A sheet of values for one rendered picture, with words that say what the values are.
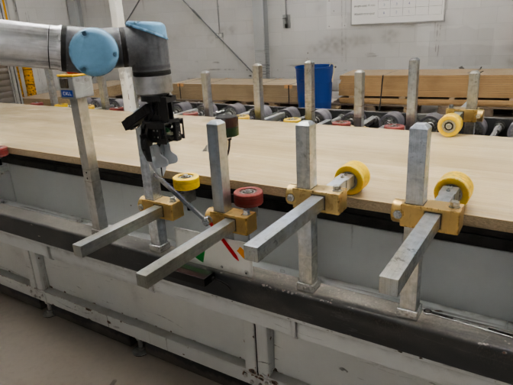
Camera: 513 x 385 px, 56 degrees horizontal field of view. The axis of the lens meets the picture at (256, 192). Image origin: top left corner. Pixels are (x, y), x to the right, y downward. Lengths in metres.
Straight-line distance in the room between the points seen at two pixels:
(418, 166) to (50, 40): 0.75
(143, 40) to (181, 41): 8.78
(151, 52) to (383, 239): 0.75
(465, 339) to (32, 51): 1.03
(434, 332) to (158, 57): 0.86
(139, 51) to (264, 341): 1.03
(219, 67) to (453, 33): 4.14
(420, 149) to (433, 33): 7.24
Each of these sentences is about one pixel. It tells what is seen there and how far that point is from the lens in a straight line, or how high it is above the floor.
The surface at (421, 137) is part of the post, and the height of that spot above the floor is 1.11.
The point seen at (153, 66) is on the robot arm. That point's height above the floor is 1.25.
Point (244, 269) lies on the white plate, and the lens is 1.29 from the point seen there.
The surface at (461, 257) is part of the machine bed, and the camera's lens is 1.30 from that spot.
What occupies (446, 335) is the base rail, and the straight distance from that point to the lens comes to 1.13.
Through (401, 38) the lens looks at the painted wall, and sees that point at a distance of 8.29.
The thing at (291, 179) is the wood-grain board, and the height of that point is 0.90.
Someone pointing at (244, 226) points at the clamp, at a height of 0.85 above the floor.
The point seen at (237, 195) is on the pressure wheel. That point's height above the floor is 0.91.
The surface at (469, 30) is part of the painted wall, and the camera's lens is 8.16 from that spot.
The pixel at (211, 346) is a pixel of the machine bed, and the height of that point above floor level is 0.18.
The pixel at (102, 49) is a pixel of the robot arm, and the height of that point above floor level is 1.30.
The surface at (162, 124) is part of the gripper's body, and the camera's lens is 1.18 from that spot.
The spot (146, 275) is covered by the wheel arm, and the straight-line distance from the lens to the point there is 1.03.
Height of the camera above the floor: 1.34
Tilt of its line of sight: 20 degrees down
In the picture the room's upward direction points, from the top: 3 degrees counter-clockwise
